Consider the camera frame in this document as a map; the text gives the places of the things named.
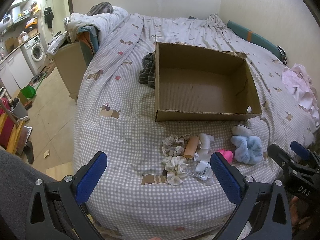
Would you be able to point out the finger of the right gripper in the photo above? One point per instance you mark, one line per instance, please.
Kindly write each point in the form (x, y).
(300, 150)

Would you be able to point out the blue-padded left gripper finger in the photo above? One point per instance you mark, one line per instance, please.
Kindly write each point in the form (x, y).
(56, 209)

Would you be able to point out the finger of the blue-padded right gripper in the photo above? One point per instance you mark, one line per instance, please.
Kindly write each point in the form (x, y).
(264, 206)

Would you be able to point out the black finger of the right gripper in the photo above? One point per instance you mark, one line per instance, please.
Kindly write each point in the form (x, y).
(286, 163)

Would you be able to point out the light blue fluffy scrunchie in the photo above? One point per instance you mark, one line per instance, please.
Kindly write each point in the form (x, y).
(249, 150)

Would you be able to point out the grey blue sock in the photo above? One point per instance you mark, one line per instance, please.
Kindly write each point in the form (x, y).
(241, 130)

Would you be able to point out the pink soft toy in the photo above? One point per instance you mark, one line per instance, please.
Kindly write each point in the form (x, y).
(227, 154)

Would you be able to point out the white sock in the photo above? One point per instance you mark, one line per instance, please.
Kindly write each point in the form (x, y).
(205, 143)

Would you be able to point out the beige stocking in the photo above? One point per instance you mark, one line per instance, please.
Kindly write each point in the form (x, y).
(191, 147)

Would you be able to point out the cream scrunchie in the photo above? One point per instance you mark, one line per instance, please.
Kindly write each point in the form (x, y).
(175, 167)

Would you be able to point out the lace grey scrunchie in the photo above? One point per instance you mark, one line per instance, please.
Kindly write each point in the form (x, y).
(174, 145)

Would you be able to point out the person's right hand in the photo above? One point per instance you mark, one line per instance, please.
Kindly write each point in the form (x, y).
(295, 219)

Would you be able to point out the black slipper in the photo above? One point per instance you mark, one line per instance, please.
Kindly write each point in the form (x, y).
(28, 150)

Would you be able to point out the clear plastic label wrapper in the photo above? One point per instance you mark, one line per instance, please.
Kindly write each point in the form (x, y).
(199, 167)

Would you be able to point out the pink white clothes pile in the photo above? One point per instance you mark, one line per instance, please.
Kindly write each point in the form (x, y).
(299, 84)

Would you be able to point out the wooden chair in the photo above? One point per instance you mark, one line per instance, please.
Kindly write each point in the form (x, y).
(10, 133)

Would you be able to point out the teal bolster cushion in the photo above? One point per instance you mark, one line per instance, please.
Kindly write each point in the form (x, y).
(255, 38)

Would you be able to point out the checkered dog-print bedsheet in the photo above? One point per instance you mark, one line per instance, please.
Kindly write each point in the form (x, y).
(116, 115)

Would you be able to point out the green dustpan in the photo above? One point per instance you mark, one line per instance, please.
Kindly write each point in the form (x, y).
(28, 92)

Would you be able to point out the cardboard bedside box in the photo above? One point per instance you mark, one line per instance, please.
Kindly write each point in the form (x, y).
(71, 66)

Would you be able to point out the dark striped cloth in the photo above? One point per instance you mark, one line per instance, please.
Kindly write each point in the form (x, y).
(147, 75)

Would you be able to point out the white washing machine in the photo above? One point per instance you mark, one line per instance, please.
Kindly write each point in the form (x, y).
(34, 54)

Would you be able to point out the white folded duvet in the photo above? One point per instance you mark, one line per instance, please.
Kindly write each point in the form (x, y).
(105, 23)

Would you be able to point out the grey striped pillow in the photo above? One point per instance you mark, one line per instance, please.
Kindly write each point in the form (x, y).
(101, 8)

